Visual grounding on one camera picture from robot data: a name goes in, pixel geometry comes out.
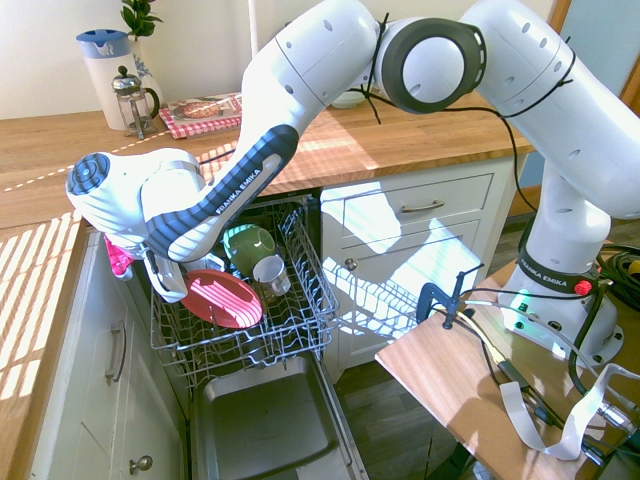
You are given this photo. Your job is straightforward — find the green ceramic bowl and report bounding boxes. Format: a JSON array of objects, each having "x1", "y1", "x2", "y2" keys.
[{"x1": 221, "y1": 224, "x2": 277, "y2": 275}]

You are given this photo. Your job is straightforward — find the grey wire dishwasher rack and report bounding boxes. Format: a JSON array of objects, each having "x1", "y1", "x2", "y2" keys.
[{"x1": 148, "y1": 196, "x2": 342, "y2": 392}]

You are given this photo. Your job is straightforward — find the black table cable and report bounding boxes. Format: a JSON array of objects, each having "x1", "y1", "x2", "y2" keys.
[{"x1": 447, "y1": 294, "x2": 569, "y2": 431}]

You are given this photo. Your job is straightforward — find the white flat ribbon cable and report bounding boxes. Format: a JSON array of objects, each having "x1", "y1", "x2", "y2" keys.
[{"x1": 498, "y1": 363, "x2": 629, "y2": 462}]

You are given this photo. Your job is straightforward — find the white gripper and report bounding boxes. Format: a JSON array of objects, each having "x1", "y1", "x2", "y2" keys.
[{"x1": 143, "y1": 249, "x2": 188, "y2": 305}]

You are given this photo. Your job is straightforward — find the metal drawer handle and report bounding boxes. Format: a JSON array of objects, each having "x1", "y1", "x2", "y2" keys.
[
  {"x1": 103, "y1": 319, "x2": 128, "y2": 385},
  {"x1": 398, "y1": 199, "x2": 446, "y2": 215}
]

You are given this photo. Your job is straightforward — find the pale green bowl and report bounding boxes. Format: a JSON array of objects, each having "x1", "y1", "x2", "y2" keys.
[{"x1": 330, "y1": 89, "x2": 370, "y2": 111}]

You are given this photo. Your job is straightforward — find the pink plastic cup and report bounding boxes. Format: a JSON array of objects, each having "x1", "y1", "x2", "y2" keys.
[{"x1": 103, "y1": 234, "x2": 135, "y2": 280}]

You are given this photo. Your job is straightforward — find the white blue-flowered vase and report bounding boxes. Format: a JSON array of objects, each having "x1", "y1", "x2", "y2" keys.
[{"x1": 130, "y1": 37, "x2": 165, "y2": 107}]

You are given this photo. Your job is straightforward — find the grey dishwasher door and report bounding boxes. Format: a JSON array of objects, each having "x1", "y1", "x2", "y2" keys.
[{"x1": 188, "y1": 349, "x2": 362, "y2": 480}]

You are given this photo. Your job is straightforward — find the green plant sprig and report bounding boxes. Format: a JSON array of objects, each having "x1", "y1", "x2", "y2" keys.
[{"x1": 120, "y1": 0, "x2": 165, "y2": 42}]

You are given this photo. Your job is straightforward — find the glass French press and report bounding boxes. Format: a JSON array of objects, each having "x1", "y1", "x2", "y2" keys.
[{"x1": 110, "y1": 64, "x2": 162, "y2": 141}]

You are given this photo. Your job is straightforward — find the coral pink round plate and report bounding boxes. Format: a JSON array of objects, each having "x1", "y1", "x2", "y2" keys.
[{"x1": 179, "y1": 269, "x2": 265, "y2": 330}]

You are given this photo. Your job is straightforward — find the white pitcher blue lid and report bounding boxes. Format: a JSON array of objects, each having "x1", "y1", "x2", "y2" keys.
[{"x1": 75, "y1": 28, "x2": 135, "y2": 132}]

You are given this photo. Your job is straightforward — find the red checked cookbook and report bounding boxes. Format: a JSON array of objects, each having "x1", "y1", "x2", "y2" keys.
[{"x1": 158, "y1": 91, "x2": 245, "y2": 141}]

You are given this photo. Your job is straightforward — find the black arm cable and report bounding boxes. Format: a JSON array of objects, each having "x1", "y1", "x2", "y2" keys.
[{"x1": 349, "y1": 12, "x2": 576, "y2": 214}]

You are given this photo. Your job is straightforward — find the white taper candle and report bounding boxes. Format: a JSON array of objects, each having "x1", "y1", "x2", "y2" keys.
[{"x1": 247, "y1": 0, "x2": 260, "y2": 57}]

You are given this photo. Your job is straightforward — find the white mug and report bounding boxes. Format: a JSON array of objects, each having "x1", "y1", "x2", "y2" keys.
[{"x1": 251, "y1": 254, "x2": 293, "y2": 297}]

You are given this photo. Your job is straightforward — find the blue clamp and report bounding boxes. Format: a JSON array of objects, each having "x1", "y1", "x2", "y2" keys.
[{"x1": 416, "y1": 262, "x2": 485, "y2": 332}]

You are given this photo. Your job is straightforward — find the black and yellow cable bundle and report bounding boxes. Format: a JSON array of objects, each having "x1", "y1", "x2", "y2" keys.
[{"x1": 593, "y1": 242, "x2": 640, "y2": 314}]

